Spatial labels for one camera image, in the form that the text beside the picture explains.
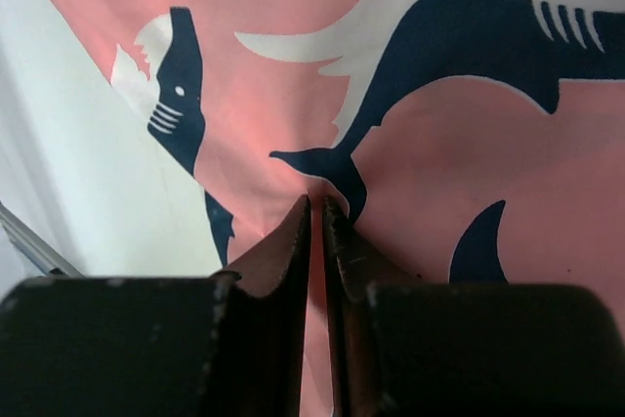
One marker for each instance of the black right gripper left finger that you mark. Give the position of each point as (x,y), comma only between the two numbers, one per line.
(229,344)

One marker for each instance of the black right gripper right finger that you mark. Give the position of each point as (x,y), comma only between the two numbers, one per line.
(401,346)

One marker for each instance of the pink white patterned shorts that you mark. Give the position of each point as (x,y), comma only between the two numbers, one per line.
(425,120)

